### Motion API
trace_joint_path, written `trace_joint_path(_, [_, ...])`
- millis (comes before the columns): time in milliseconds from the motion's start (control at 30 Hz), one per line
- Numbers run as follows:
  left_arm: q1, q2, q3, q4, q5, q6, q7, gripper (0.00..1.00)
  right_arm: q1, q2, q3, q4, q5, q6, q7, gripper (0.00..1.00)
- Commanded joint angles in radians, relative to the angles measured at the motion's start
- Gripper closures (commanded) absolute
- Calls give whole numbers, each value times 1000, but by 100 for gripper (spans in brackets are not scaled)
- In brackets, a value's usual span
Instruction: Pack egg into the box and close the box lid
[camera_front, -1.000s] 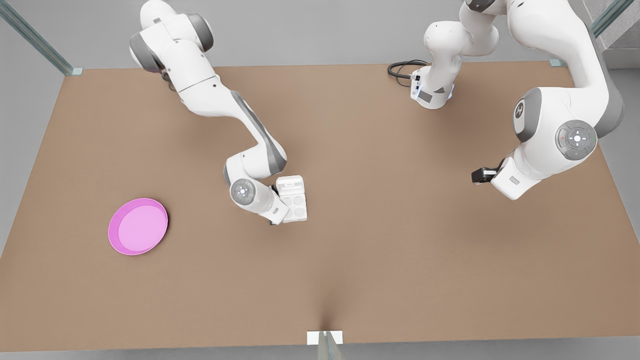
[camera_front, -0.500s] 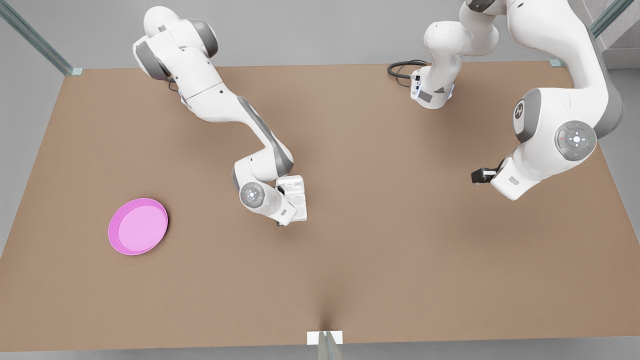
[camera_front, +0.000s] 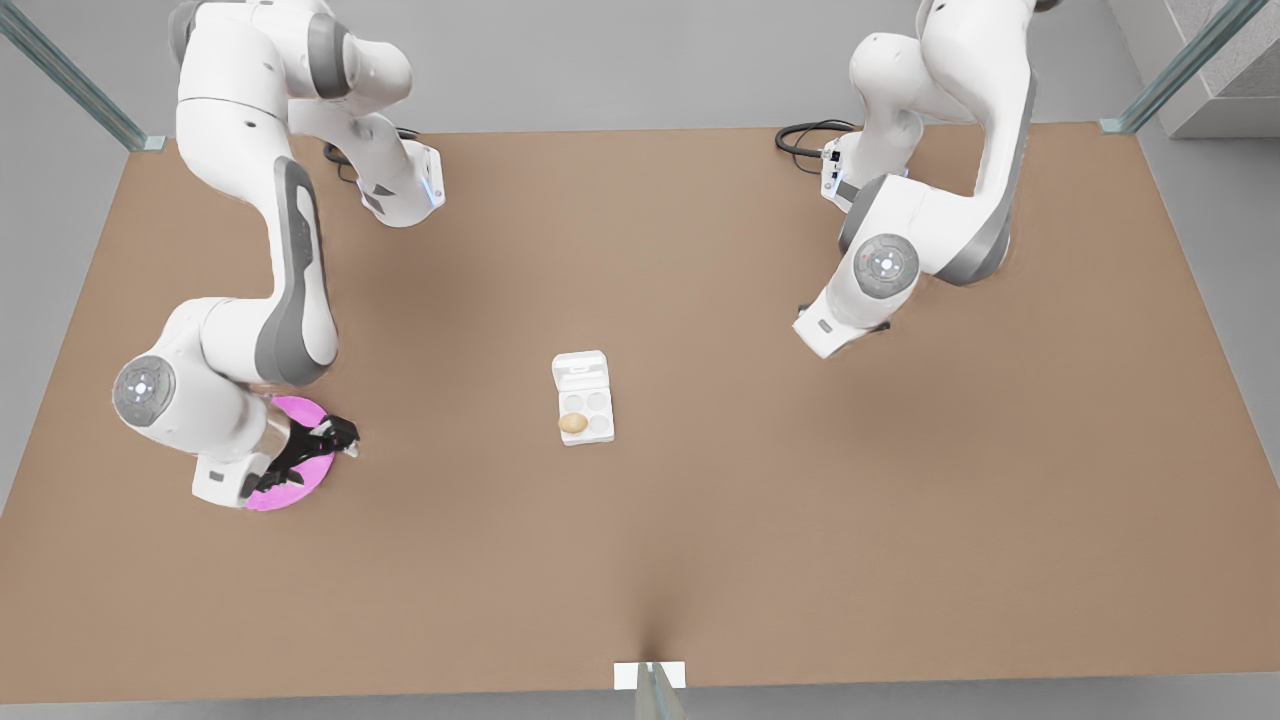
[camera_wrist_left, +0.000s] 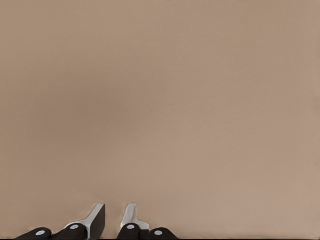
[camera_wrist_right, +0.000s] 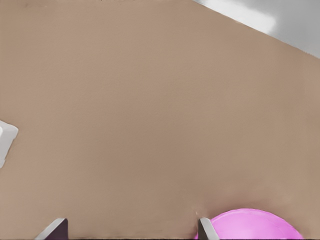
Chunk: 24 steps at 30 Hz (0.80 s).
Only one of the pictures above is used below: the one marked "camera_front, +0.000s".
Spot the pink round plate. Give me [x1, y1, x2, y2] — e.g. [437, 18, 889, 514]
[243, 396, 337, 513]

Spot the silver frame post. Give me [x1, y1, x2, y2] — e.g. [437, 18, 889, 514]
[1098, 0, 1273, 136]
[0, 0, 167, 153]
[613, 661, 689, 720]

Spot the black right arm cable loop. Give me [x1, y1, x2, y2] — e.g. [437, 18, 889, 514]
[322, 127, 422, 188]

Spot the grey background block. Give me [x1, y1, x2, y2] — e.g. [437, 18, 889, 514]
[1108, 0, 1280, 140]

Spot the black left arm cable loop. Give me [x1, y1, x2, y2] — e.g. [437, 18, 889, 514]
[774, 119, 858, 177]

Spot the white egg box tray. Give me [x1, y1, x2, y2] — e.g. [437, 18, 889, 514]
[556, 387, 616, 447]

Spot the white egg box lid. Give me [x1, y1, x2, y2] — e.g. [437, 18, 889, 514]
[551, 350, 612, 394]

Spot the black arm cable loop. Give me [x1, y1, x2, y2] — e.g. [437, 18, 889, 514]
[322, 127, 422, 188]
[774, 119, 858, 177]

